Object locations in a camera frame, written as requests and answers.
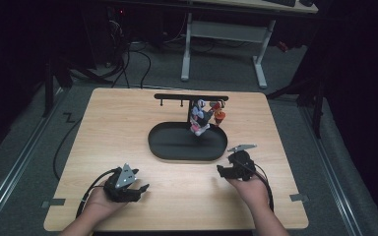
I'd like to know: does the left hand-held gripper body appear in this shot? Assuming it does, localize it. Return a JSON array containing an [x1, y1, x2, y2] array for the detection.
[[102, 162, 142, 204]]

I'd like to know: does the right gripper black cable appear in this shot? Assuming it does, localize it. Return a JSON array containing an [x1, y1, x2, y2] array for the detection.
[[239, 159, 276, 213]]

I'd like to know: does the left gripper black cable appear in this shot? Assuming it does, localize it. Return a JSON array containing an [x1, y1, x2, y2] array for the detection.
[[75, 167, 121, 219]]

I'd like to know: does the black key rack with tray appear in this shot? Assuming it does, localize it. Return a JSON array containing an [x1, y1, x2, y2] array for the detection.
[[148, 92, 229, 162]]

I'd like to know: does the black floor cable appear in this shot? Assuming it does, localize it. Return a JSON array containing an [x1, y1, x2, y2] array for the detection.
[[52, 117, 84, 182]]

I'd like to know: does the white frame desk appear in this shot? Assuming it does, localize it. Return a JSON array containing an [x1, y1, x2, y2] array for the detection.
[[180, 0, 319, 89]]

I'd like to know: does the bundle of black cables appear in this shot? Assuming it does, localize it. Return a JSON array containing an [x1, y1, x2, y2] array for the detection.
[[106, 8, 153, 90]]

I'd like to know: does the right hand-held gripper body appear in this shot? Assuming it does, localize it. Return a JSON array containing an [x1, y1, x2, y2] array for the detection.
[[227, 144, 258, 182]]

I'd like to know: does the person's left hand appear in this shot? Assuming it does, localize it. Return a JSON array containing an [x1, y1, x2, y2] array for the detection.
[[82, 187, 130, 224]]

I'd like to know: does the black and white plush keychain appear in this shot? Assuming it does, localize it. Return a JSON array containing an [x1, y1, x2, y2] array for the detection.
[[189, 98, 216, 137]]

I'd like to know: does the grey tape piece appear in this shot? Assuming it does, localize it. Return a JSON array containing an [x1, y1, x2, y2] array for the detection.
[[288, 193, 310, 203], [40, 198, 67, 209]]

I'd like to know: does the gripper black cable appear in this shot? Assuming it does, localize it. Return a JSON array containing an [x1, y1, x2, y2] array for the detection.
[[239, 159, 276, 213], [75, 167, 121, 219]]

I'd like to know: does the person's right hand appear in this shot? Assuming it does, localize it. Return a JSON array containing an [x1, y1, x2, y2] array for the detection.
[[225, 176, 272, 214]]

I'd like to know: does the red keychain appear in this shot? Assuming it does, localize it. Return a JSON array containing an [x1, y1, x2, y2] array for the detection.
[[209, 100, 227, 128]]

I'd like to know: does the black metal stand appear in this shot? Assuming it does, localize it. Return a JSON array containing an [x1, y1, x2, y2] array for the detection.
[[41, 57, 75, 118], [266, 73, 327, 140]]

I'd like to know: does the metal floor rail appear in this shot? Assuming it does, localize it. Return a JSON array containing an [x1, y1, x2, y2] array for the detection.
[[0, 88, 65, 228], [298, 107, 364, 236]]

